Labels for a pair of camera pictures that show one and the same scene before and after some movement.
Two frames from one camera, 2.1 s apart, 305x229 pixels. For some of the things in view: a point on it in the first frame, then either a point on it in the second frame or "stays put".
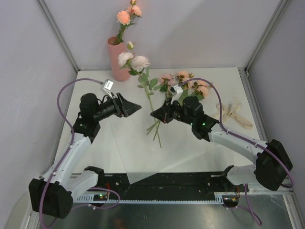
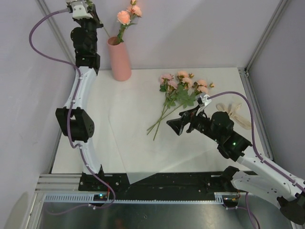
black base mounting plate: x=167 y=186 stays put
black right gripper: x=164 y=113 -> x=178 y=124
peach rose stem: x=182 y=76 stays put
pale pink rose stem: x=138 y=64 -> x=104 y=29
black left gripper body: x=112 y=107 -> x=91 y=24
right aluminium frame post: x=281 y=5 stays put
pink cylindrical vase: x=115 y=49 stays put
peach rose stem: x=124 y=18 stays put
